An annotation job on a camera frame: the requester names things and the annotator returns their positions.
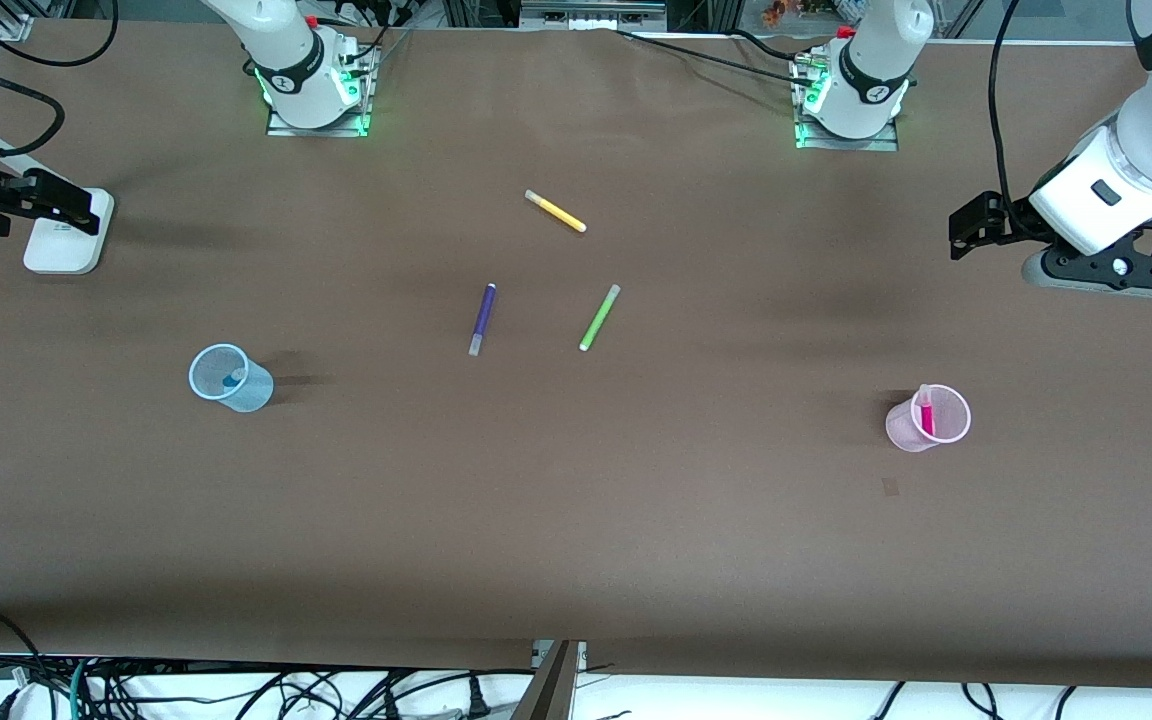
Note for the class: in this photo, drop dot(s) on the pink marker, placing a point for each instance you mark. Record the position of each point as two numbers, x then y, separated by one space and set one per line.
927 418

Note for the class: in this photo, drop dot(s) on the blue marker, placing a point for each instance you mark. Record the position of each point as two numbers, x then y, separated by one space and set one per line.
232 381

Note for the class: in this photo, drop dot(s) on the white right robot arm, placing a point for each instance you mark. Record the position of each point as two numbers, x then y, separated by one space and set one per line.
281 40

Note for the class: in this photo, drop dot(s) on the translucent pink cup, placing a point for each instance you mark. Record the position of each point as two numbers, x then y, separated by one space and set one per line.
904 432

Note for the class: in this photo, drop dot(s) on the translucent blue cup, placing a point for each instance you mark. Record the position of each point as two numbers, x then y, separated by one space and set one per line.
248 397

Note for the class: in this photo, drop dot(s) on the green marker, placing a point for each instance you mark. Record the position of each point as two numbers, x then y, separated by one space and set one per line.
599 318

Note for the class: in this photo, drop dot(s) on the yellow marker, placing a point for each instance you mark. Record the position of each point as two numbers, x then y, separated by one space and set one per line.
556 211

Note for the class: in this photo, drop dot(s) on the purple marker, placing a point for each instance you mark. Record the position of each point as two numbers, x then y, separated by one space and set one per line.
483 318

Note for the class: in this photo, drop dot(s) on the brown table cover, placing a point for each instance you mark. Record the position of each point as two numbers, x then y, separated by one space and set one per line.
576 520

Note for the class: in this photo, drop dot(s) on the black power plug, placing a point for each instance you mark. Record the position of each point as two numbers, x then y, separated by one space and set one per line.
477 700

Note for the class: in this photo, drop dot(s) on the silver aluminium frame rail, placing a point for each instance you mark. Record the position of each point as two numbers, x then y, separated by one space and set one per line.
591 12
6 18

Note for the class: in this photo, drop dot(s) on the table frame post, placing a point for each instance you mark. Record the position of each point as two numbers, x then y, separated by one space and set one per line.
548 690

